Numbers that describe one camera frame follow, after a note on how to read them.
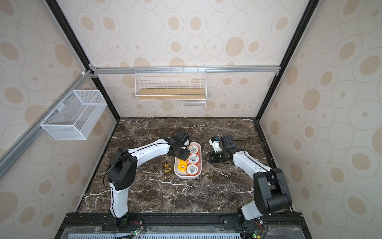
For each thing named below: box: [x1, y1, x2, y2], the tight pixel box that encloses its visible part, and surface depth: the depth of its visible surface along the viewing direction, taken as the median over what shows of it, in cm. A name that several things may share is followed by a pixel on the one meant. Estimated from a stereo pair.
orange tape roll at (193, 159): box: [188, 153, 200, 165], surface depth 94 cm
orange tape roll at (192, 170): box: [186, 163, 199, 176], surface depth 89 cm
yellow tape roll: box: [178, 158, 189, 173], surface depth 93 cm
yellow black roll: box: [162, 162, 173, 173], surface depth 94 cm
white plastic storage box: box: [174, 141, 202, 180], surface depth 92 cm
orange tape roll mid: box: [187, 144, 200, 155], surface depth 97 cm
